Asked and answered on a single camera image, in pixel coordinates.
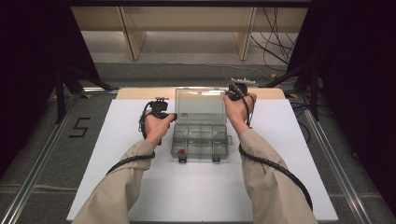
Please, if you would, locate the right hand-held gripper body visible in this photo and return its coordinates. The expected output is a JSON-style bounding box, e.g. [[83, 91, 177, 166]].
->
[[225, 81, 249, 102]]

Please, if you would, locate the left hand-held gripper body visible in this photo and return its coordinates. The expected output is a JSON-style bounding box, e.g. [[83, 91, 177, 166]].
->
[[148, 96, 171, 120]]

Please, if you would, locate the transparent grey compartment box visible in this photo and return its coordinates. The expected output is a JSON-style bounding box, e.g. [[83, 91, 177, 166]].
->
[[170, 87, 233, 163]]

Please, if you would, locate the person's left hand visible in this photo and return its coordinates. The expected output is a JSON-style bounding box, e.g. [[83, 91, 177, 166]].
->
[[144, 113, 176, 148]]

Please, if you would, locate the person's right hand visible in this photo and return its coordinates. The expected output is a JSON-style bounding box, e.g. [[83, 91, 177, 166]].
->
[[223, 92, 258, 137]]

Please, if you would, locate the white power strip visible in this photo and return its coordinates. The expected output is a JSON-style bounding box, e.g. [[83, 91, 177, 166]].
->
[[232, 77, 259, 87]]

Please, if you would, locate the black metal stand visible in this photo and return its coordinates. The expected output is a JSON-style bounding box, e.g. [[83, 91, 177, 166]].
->
[[53, 64, 120, 124], [262, 61, 322, 122]]

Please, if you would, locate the white board sheet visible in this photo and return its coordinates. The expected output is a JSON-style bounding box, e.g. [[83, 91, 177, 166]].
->
[[65, 98, 339, 222]]

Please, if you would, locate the black curtain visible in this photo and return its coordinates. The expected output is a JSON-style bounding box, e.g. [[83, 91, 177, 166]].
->
[[288, 0, 396, 216], [0, 0, 101, 178]]

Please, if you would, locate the black spiral cable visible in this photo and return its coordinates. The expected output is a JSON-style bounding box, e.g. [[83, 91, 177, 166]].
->
[[106, 101, 163, 175], [234, 85, 314, 213]]

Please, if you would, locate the black cable bundle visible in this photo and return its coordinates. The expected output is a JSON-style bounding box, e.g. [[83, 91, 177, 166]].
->
[[249, 7, 297, 65]]

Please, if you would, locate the aluminium floor rail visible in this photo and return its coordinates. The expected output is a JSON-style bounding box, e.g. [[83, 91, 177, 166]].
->
[[303, 107, 374, 224], [0, 92, 84, 224]]

